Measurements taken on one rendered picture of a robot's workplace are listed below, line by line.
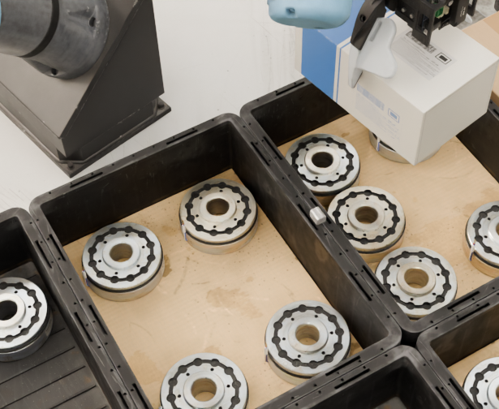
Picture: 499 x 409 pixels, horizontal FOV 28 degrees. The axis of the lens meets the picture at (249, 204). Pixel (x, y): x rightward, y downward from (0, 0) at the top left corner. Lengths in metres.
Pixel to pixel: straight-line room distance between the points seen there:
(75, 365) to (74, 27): 0.47
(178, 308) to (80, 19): 0.44
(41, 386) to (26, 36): 0.47
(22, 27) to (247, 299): 0.46
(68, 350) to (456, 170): 0.58
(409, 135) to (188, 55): 0.70
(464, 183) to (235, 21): 0.57
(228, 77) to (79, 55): 0.33
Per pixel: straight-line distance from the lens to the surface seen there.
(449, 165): 1.44
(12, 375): 1.28
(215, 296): 1.30
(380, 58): 1.09
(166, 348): 1.27
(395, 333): 1.16
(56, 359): 1.28
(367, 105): 1.16
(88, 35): 1.46
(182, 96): 1.68
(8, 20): 1.37
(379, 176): 1.41
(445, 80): 1.12
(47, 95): 1.55
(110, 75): 1.52
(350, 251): 1.22
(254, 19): 1.80
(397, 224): 1.33
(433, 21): 1.04
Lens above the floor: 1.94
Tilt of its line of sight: 54 degrees down
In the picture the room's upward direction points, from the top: 2 degrees counter-clockwise
